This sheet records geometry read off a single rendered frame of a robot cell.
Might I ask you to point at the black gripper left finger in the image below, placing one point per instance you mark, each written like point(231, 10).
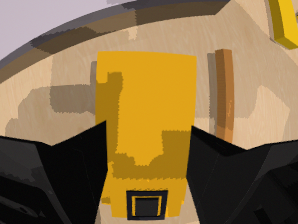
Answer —
point(72, 173)

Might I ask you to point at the brown hexagonal awl handle with metal point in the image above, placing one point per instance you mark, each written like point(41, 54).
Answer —
point(225, 92)

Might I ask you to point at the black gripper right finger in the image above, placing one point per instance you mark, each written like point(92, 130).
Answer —
point(222, 177)

